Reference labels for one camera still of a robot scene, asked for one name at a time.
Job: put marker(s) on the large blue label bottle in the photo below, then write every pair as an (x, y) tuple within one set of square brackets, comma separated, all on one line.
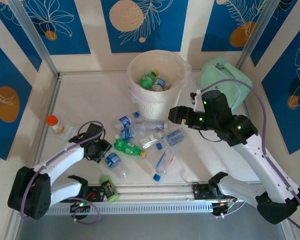
[(113, 160)]

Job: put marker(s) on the clear bottle blue white label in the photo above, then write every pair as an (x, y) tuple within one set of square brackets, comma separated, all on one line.
[(175, 137)]

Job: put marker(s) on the clear crushed plastic bottle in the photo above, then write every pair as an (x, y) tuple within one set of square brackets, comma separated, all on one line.
[(147, 125)]

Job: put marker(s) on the blue label bottle white cap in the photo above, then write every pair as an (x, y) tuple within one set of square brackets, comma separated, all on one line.
[(128, 134)]

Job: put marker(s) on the round logo bottle blue cap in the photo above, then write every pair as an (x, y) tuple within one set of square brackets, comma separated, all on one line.
[(160, 83)]

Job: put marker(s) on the clear bottle with blue cap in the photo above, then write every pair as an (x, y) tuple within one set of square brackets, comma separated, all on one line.
[(156, 177)]

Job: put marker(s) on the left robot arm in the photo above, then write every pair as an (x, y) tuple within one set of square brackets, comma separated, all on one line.
[(62, 160)]

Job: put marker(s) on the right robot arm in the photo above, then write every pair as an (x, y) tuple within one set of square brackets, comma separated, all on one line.
[(255, 165)]

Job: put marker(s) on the white plastic bin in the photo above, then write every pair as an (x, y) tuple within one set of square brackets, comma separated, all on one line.
[(155, 107)]

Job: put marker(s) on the small clear plastic packet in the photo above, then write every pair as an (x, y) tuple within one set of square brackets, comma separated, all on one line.
[(69, 130)]

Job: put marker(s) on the mint green zip case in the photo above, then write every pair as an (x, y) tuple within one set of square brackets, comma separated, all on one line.
[(225, 67)]

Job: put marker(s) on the light green cylinder can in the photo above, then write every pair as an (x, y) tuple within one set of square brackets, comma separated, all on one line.
[(109, 188)]

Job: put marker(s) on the orange capped pill bottle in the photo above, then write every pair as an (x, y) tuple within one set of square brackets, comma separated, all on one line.
[(55, 125)]

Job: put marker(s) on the black base connector block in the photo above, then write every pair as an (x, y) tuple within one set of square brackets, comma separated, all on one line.
[(80, 210), (218, 211)]

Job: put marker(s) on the grey steel panel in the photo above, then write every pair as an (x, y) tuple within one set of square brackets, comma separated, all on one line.
[(152, 227)]

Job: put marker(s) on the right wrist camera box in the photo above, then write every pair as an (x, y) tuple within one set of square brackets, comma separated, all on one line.
[(195, 100)]

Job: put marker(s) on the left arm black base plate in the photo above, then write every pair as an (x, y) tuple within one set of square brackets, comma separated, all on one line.
[(97, 191)]

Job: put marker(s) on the aluminium side rail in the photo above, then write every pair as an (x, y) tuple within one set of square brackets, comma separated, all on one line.
[(53, 100)]

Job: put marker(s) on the aluminium table edge rail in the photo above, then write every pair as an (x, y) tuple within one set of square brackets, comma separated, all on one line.
[(152, 191)]

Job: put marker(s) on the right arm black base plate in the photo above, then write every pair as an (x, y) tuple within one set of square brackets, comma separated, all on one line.
[(199, 192)]

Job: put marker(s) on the aluminium frame post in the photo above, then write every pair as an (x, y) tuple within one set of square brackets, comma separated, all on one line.
[(32, 32), (255, 32)]

